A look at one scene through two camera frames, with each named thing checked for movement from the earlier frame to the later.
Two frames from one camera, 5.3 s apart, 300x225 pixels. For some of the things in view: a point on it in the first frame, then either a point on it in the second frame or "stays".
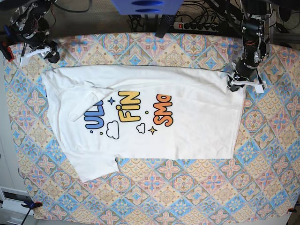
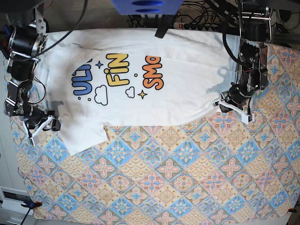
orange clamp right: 292,210 stays
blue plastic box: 147,7 stays
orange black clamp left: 32,205 stays
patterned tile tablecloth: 262,181 stays
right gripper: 234,87 -> 226,96
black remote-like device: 167,21 stays
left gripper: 53,56 -> 55,124
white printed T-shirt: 101,113 -> 105,77
